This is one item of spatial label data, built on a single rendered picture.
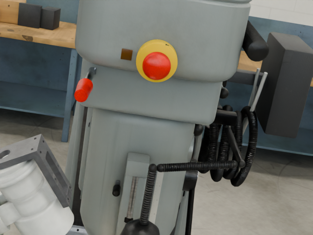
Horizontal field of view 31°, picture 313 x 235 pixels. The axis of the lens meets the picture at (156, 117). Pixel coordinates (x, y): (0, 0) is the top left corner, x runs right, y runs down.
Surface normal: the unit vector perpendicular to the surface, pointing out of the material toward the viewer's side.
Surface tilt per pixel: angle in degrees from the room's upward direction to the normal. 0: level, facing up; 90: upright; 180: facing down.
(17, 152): 31
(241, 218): 0
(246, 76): 90
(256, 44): 90
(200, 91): 90
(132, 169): 90
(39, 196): 77
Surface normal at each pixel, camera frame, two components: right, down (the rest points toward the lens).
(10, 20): 0.14, 0.36
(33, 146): -0.35, -0.80
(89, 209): -0.63, 0.17
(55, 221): 0.68, 0.14
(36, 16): -0.07, 0.33
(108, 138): -0.29, 0.29
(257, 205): 0.16, -0.93
